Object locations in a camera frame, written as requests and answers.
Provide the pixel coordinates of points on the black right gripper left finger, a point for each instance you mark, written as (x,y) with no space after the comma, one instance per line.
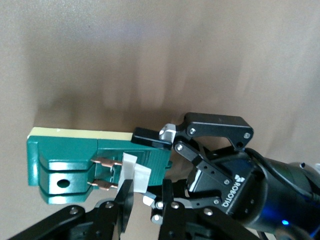
(125,200)

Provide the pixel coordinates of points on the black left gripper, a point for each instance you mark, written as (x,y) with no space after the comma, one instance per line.
(240,175)

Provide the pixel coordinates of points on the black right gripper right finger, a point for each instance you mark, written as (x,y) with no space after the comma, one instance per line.
(167,195)

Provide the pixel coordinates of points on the green circuit board connector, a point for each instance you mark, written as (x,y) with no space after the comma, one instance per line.
(65,150)

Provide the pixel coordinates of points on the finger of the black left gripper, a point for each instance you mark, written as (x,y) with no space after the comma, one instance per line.
(156,211)

